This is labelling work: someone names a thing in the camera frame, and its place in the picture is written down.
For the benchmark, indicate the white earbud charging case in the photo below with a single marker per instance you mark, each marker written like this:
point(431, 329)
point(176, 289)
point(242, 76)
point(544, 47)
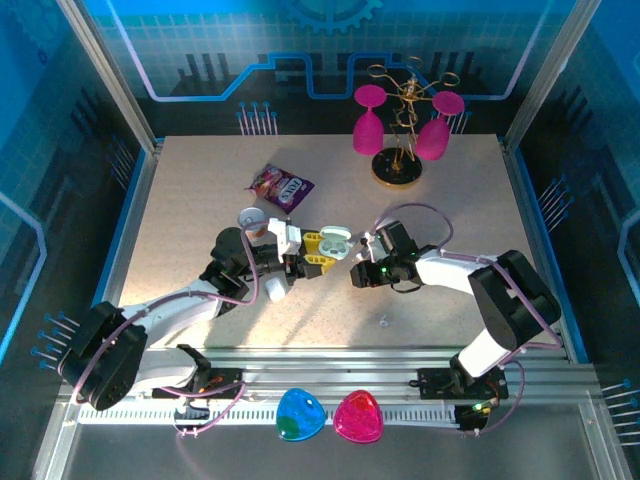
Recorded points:
point(334, 247)

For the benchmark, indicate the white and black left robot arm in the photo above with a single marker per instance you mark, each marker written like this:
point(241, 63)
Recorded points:
point(175, 307)

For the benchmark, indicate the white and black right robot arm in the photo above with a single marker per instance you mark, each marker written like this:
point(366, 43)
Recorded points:
point(500, 305)

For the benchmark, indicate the small round metal-rimmed cup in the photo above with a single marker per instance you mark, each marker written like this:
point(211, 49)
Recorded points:
point(251, 218)

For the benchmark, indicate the small clear silicone ear tip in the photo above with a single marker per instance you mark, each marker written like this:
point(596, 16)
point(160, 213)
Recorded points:
point(384, 320)

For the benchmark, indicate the purple snack bag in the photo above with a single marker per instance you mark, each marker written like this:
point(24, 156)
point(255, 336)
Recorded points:
point(280, 187)

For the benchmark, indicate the pink wine glass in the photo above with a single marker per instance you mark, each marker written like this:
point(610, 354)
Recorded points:
point(367, 132)
point(432, 142)

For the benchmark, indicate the pink translucent triangular dish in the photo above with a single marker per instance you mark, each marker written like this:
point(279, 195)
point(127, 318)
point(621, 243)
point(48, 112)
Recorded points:
point(358, 417)

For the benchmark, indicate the blue translucent triangular dish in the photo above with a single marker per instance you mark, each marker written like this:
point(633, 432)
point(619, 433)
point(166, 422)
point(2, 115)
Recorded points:
point(300, 415)

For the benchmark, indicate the black controller board box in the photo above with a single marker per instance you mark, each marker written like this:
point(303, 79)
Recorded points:
point(472, 420)

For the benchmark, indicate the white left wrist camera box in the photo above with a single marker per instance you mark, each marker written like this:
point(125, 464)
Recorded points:
point(286, 237)

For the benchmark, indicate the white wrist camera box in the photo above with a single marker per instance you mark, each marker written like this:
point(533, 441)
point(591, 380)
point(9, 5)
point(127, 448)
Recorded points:
point(367, 247)
point(286, 237)

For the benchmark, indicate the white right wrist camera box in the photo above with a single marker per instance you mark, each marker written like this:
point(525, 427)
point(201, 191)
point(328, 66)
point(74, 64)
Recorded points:
point(367, 247)

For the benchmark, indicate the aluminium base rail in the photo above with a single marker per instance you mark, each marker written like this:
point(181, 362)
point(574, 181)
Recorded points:
point(325, 370)

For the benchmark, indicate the aluminium frame post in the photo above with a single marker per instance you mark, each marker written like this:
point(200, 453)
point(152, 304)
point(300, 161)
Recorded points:
point(548, 75)
point(112, 75)

